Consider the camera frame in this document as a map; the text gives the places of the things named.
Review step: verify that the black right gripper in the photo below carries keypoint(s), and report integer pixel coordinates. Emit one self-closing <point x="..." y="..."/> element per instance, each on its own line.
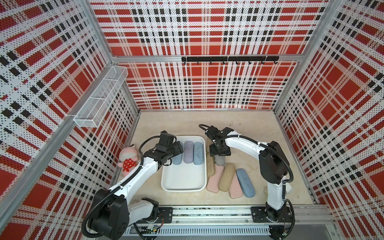
<point x="212" y="150"/>

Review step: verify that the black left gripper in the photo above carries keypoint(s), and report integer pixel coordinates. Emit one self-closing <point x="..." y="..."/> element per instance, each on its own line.
<point x="177" y="148"/>

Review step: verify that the grey fabric glasses case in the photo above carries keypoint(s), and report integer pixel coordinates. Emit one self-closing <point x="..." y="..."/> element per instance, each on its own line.
<point x="220" y="160"/>

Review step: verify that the light blue case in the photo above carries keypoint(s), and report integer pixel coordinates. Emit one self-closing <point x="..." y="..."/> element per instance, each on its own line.
<point x="198" y="157"/>

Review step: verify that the purple fabric glasses case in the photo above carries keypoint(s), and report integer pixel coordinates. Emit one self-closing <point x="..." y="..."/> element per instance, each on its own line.
<point x="188" y="152"/>

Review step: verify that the tan case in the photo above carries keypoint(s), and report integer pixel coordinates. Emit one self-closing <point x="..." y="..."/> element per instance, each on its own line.
<point x="227" y="178"/>

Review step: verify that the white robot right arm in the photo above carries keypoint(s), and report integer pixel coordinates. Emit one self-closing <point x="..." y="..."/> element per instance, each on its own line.
<point x="274" y="166"/>

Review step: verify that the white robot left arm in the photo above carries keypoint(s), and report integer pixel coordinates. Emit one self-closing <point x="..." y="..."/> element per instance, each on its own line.
<point x="112" y="211"/>

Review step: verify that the white plastic storage tray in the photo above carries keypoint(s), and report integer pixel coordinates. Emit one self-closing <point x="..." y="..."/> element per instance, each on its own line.
<point x="186" y="177"/>

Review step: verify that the beige case lower left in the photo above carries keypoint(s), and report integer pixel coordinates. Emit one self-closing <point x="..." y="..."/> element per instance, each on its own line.
<point x="211" y="169"/>

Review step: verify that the pink case left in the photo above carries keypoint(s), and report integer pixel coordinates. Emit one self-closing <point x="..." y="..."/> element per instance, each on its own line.
<point x="213" y="182"/>

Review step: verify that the pink case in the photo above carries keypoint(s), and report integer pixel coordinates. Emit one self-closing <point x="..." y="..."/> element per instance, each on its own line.
<point x="235" y="190"/>
<point x="213" y="182"/>

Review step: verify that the pink plush toy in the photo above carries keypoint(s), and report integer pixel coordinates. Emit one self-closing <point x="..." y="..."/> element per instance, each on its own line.
<point x="128" y="159"/>

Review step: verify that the pink case right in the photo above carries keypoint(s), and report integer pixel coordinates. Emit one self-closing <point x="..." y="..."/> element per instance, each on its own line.
<point x="235" y="190"/>

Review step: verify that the white round device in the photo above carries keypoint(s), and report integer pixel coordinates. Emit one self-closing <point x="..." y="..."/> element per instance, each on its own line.
<point x="288" y="188"/>

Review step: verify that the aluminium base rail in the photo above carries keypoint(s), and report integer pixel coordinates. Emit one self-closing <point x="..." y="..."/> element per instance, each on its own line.
<point x="307" y="222"/>

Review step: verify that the white wire mesh basket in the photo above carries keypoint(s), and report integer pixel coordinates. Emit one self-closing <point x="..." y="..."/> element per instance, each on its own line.
<point x="102" y="96"/>

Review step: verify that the black hook rail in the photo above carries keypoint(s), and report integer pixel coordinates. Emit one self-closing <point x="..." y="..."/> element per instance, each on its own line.
<point x="260" y="59"/>

